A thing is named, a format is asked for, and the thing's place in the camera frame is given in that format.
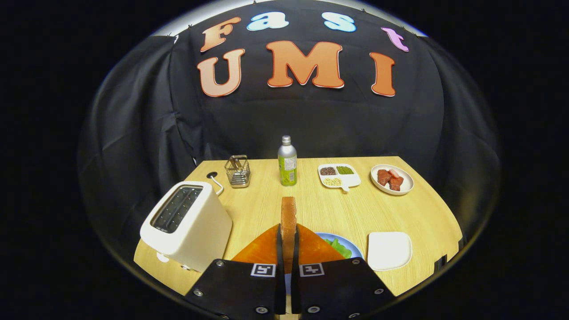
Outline white toaster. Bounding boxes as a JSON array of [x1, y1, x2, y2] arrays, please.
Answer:
[[140, 180, 233, 272]]

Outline brown crust toast slice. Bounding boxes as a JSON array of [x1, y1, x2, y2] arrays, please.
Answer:
[[280, 196, 297, 274]]

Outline green label metal bottle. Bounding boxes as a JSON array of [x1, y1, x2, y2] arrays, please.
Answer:
[[278, 136, 298, 186]]

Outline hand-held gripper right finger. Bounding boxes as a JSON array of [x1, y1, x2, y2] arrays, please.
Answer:
[[291, 224, 396, 320]]

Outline white divided dish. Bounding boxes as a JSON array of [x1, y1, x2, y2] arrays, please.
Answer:
[[317, 164, 361, 192]]

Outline white square plate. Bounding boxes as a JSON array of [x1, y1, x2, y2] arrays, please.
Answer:
[[367, 231, 413, 272]]

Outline black backdrop cloth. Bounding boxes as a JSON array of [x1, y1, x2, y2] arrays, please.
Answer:
[[76, 0, 503, 267]]

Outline green lettuce leaf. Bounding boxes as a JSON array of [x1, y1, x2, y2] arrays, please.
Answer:
[[323, 238, 353, 259]]

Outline white oval plate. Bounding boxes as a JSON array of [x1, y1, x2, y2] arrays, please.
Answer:
[[370, 164, 415, 196]]

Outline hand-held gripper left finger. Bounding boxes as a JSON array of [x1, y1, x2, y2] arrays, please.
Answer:
[[184, 224, 286, 318]]

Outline metal wire holder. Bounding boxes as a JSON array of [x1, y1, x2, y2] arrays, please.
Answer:
[[224, 155, 251, 188]]

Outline blue round plate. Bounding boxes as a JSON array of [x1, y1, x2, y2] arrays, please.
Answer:
[[284, 232, 364, 307]]

